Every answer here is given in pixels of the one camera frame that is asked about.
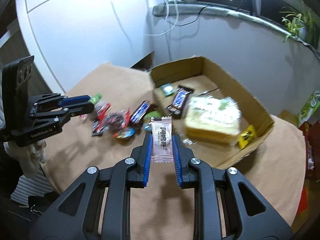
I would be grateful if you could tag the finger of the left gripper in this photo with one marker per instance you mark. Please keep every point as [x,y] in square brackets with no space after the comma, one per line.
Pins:
[67,112]
[70,101]

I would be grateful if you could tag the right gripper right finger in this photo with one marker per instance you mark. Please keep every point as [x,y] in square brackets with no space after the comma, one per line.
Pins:
[184,175]

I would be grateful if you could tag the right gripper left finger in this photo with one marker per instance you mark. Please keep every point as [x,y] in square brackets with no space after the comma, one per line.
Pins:
[142,156]

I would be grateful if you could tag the red date snack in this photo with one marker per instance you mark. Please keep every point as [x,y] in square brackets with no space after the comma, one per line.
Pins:
[99,107]

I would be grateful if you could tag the pink candy sachet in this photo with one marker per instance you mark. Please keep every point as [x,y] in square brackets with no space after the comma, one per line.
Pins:
[162,140]

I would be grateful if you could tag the orange jelly cup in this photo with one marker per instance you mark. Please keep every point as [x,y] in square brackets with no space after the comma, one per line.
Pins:
[125,134]

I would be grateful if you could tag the small Snickers bar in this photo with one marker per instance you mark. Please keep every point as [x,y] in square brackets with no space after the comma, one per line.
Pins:
[177,106]

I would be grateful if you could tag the teal mint candy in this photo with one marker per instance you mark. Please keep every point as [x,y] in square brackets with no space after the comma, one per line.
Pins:
[167,89]

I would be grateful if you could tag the white gloved left hand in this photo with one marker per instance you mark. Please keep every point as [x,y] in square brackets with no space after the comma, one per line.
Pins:
[29,157]

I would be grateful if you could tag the green wrapped candy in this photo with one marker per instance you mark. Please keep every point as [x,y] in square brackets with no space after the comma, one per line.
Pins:
[95,99]

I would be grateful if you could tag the small dark red candy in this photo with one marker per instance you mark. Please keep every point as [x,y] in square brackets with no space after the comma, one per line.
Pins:
[98,128]

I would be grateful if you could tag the green jelly cup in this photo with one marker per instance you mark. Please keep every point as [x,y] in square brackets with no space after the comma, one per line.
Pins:
[147,120]

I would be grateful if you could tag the red wrapped dark snack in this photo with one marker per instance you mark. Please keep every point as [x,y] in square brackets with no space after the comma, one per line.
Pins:
[115,122]

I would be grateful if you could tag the brown cardboard box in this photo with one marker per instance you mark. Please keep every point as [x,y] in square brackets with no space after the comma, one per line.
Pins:
[208,79]

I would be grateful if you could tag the wrapped sandwich bread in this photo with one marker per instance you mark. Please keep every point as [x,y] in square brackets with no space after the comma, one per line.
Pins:
[213,120]

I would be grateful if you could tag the large Snickers bar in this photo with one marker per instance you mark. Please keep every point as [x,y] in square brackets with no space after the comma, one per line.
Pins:
[144,108]

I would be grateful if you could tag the small yellow packet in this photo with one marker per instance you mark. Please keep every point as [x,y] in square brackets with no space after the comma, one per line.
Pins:
[247,136]

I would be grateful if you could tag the green snack bag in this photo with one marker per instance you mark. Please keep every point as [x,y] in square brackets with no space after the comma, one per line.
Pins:
[309,108]

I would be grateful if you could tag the potted spider plant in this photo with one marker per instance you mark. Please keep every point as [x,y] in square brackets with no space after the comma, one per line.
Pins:
[301,24]

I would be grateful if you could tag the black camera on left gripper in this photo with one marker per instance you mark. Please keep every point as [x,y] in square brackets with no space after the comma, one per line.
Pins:
[15,77]

